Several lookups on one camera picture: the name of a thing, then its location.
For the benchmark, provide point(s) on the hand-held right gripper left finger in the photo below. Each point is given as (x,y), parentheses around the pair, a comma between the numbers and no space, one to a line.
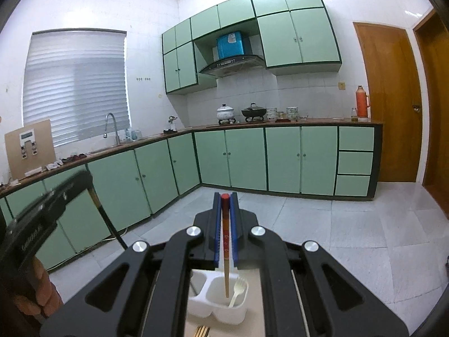
(217,233)

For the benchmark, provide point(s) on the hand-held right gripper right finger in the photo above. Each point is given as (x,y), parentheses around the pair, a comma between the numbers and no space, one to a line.
(235,233)

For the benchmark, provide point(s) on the red-topped wooden chopstick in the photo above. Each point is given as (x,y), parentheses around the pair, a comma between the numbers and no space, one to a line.
(226,238)

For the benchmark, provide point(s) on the white plastic utensil holder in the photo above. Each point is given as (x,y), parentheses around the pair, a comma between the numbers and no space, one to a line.
(217,310)

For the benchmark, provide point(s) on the person's left hand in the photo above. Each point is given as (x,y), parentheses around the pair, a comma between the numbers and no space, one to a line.
(44,286)

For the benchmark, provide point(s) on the white plastic fork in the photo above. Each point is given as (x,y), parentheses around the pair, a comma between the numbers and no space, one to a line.
(239,288)

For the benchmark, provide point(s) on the green base cabinets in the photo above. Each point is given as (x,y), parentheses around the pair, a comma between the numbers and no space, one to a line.
(280,161)

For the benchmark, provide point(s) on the gas stove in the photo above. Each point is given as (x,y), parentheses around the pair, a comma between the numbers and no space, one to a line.
(242,122)

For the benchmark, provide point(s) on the white cooking pot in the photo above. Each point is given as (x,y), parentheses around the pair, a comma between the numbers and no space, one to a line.
(225,112)

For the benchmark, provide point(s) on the black wok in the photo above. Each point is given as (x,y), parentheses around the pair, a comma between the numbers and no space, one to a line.
(253,112)

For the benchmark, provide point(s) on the metal kitchen faucet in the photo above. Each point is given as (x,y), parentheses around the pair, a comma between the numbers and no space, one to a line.
(117,135)

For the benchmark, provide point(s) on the stack of bowls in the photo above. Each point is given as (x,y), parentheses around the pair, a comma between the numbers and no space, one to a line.
(272,114)
(292,113)

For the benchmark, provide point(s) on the bottles beside sink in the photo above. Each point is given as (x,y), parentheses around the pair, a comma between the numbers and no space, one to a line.
(133,134)

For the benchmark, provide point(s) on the glass bowl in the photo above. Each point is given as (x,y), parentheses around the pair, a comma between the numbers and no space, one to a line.
(303,117)

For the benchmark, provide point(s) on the white window blind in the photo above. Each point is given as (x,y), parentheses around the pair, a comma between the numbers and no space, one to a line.
(73,87)

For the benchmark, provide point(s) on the glass jar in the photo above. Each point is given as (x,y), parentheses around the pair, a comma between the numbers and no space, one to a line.
(354,115)

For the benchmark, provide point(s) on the black range hood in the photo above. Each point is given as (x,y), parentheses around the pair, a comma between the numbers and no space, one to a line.
(228,65)

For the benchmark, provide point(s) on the orange thermos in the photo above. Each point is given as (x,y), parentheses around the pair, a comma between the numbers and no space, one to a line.
(362,103)

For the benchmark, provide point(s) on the blue box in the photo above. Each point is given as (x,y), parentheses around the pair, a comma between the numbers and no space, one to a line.
(231,44)

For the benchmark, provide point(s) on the wooden door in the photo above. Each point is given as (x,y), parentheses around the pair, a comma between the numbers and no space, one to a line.
(386,112)
(435,112)

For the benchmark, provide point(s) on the green wall cabinet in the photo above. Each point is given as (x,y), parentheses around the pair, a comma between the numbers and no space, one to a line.
(179,66)
(298,31)
(224,15)

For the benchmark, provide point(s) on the wall hooks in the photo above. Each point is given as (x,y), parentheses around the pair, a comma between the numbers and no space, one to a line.
(143,78)

